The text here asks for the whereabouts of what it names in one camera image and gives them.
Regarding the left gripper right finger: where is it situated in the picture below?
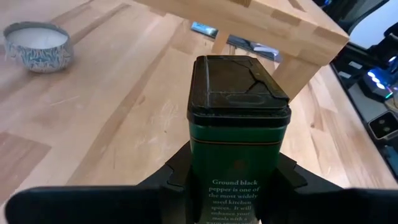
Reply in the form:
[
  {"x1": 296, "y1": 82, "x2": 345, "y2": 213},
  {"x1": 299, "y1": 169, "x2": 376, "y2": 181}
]
[{"x1": 256, "y1": 152, "x2": 398, "y2": 224}]

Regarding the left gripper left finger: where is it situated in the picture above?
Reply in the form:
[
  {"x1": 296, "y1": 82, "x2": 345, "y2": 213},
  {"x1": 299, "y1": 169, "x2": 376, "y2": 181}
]
[{"x1": 4, "y1": 141, "x2": 197, "y2": 224}]

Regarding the green black pepper tin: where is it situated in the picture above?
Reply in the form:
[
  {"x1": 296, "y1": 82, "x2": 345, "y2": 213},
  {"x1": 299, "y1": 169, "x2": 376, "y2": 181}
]
[{"x1": 186, "y1": 55, "x2": 292, "y2": 224}]

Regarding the wooden slatted shelf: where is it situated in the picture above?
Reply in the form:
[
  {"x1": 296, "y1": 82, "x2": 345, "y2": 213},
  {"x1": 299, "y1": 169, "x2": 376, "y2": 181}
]
[{"x1": 133, "y1": 0, "x2": 350, "y2": 102}]

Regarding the Yellowstone book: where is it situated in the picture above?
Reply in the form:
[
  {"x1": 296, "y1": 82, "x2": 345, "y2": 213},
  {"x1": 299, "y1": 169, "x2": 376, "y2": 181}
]
[{"x1": 190, "y1": 21, "x2": 282, "y2": 62}]

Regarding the black two-lens camera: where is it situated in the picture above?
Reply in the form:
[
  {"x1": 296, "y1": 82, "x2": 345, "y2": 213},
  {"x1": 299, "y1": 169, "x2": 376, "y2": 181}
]
[{"x1": 368, "y1": 111, "x2": 398, "y2": 141}]

